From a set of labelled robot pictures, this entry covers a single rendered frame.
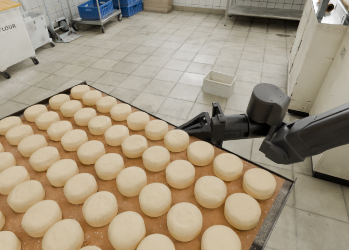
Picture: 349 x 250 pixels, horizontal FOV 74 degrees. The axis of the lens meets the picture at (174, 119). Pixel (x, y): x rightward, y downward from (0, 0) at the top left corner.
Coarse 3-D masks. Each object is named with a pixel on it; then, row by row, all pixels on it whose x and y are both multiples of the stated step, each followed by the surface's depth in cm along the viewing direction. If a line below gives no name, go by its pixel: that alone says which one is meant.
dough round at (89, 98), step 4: (88, 92) 62; (92, 92) 62; (96, 92) 62; (100, 92) 62; (84, 96) 60; (88, 96) 60; (92, 96) 60; (96, 96) 60; (100, 96) 60; (84, 100) 59; (88, 100) 59; (92, 100) 59; (96, 100) 59; (88, 104) 60; (92, 104) 60
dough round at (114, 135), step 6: (114, 126) 49; (120, 126) 49; (108, 132) 48; (114, 132) 48; (120, 132) 48; (126, 132) 48; (108, 138) 47; (114, 138) 46; (120, 138) 46; (114, 144) 47; (120, 144) 47
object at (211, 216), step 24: (24, 120) 56; (72, 120) 55; (48, 144) 49; (144, 168) 42; (48, 192) 39; (96, 192) 38; (192, 192) 38; (240, 192) 37; (72, 216) 35; (144, 216) 35; (216, 216) 34; (264, 216) 34; (24, 240) 33; (96, 240) 32; (192, 240) 32; (240, 240) 31
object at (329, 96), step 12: (348, 36) 152; (348, 48) 147; (336, 60) 166; (348, 60) 141; (336, 72) 159; (348, 72) 137; (324, 84) 180; (336, 84) 153; (348, 84) 132; (324, 96) 172; (336, 96) 147; (348, 96) 128; (312, 108) 197; (324, 108) 165; (348, 144) 135; (312, 156) 165; (324, 156) 146; (336, 156) 143; (348, 156) 140; (312, 168) 167; (324, 168) 151; (336, 168) 148; (348, 168) 145; (336, 180) 157; (348, 180) 153
